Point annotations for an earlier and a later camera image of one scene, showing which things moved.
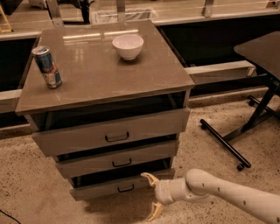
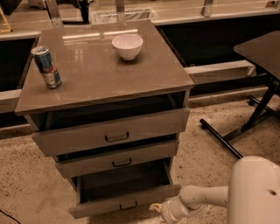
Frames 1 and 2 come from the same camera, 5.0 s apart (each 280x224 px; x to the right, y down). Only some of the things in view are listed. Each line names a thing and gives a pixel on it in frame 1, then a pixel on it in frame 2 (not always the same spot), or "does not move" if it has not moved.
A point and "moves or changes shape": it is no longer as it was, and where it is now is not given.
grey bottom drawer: [125, 185] moves or changes shape
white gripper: [162, 192] to [167, 210]
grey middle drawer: [115, 160] does not move
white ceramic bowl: [128, 45] does not move
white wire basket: [131, 15] does not move
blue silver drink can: [49, 71] does not move
